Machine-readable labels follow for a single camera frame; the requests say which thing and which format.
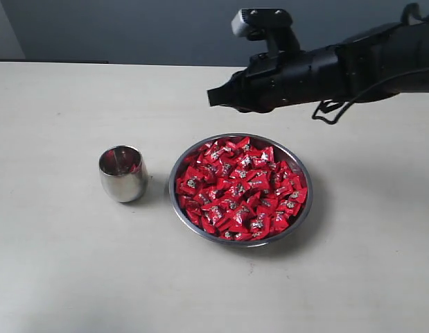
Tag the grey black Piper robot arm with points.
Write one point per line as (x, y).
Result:
(371, 66)

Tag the stainless steel bowl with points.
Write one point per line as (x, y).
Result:
(240, 190)

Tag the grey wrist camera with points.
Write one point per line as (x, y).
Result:
(249, 21)

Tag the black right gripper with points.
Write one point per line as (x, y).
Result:
(289, 80)

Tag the red candy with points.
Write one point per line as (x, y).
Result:
(133, 168)

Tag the stainless steel cup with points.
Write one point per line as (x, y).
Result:
(119, 184)

